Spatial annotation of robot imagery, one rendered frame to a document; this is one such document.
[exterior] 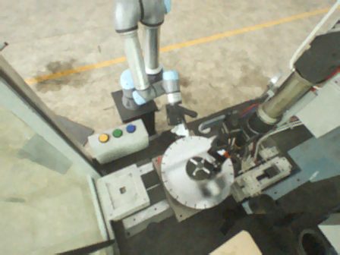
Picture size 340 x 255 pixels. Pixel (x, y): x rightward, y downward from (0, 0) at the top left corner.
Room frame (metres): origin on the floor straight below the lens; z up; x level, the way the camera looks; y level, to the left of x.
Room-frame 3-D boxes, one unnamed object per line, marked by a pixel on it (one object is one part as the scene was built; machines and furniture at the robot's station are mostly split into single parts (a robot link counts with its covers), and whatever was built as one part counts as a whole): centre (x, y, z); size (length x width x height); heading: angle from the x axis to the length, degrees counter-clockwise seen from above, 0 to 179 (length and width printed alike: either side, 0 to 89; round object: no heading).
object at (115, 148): (0.38, 0.26, 0.82); 0.28 x 0.11 x 0.15; 124
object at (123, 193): (0.12, 0.17, 0.82); 0.18 x 0.18 x 0.15; 34
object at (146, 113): (0.72, 0.28, 0.37); 0.40 x 0.40 x 0.75; 34
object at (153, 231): (-0.01, 0.00, 1.14); 0.05 x 0.04 x 0.03; 34
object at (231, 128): (0.32, -0.19, 1.17); 0.06 x 0.05 x 0.20; 115
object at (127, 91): (0.73, 0.28, 0.91); 0.13 x 0.12 x 0.14; 131
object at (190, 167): (0.26, -0.15, 0.96); 0.11 x 0.11 x 0.03
